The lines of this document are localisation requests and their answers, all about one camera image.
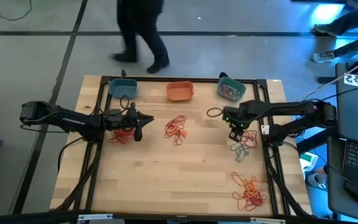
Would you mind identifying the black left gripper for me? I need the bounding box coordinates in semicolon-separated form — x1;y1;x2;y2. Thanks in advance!
125;102;154;142

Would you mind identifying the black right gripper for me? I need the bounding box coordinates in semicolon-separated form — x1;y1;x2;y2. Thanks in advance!
228;119;250;143

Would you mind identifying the small red rubber band cluster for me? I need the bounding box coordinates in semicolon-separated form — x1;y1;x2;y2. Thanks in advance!
239;129;259;150

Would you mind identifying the red rubber band pile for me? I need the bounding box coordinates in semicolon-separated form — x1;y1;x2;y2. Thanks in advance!
108;128;136;145

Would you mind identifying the mixed red orange band pile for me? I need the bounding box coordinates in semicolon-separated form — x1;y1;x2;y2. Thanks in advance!
163;114;188;147

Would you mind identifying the dark red rubber band heap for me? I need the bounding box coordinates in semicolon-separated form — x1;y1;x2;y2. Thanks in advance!
220;83;242;101

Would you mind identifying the grey rubber band cluster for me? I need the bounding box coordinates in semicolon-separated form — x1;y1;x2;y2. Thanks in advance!
229;142;250;164

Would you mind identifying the blue plastic basket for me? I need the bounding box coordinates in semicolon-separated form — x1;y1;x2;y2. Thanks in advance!
109;78;139;100

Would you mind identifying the orange plastic basket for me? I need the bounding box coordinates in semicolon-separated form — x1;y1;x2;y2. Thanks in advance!
165;81;195;102

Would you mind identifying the green plastic basket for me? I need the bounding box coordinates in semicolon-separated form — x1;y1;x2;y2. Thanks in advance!
216;76;247;103

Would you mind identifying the large orange red band pile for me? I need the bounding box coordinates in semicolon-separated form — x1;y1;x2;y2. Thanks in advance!
231;171;268;213

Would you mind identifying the green white box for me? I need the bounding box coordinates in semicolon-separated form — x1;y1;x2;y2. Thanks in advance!
299;151;319;172

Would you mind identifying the person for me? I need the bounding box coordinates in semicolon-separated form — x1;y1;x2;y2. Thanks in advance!
111;0;171;75

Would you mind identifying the white mug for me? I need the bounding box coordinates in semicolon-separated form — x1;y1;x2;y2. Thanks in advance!
306;172;327;190

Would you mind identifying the person's shoe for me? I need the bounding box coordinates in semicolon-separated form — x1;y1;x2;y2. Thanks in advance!
311;50;337;64
313;23;338;38

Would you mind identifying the grey side table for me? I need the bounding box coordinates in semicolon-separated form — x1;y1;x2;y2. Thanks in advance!
336;62;358;141

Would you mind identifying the white rod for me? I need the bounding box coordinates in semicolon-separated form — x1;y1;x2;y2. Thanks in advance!
318;49;358;86

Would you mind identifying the white printed label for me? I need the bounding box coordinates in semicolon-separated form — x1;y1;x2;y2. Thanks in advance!
343;73;358;88

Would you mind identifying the person's leg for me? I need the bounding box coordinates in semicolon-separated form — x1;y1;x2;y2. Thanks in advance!
333;27;358;58
331;2;358;35

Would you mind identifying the black rig crossbar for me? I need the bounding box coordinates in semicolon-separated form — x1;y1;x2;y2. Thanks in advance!
0;211;358;224

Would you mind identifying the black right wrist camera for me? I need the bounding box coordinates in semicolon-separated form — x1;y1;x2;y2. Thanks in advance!
222;106;241;124

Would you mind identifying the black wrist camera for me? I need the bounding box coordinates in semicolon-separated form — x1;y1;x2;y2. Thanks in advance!
103;108;127;130
222;106;241;124

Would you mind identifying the black left camera cable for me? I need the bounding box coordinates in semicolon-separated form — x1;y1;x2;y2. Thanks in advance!
119;95;131;110

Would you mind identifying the black camera cable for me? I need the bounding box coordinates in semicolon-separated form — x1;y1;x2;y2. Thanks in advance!
119;95;131;110
206;106;225;119

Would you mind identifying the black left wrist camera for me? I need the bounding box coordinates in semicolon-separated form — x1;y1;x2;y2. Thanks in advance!
103;108;127;130

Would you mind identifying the black right camera cable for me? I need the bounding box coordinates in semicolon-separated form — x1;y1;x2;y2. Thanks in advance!
206;106;225;119

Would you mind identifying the black aluminium table frame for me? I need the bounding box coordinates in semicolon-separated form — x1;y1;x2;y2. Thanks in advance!
71;75;291;218

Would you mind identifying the black cable bundle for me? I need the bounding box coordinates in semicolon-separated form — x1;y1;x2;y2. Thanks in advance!
55;141;101;212
265;146;311;218

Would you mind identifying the silver bracket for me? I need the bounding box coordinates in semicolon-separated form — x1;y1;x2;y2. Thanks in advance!
77;213;114;222
249;217;286;224

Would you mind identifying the yellow tipped floor cable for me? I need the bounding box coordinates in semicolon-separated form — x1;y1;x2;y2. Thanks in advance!
0;0;33;22

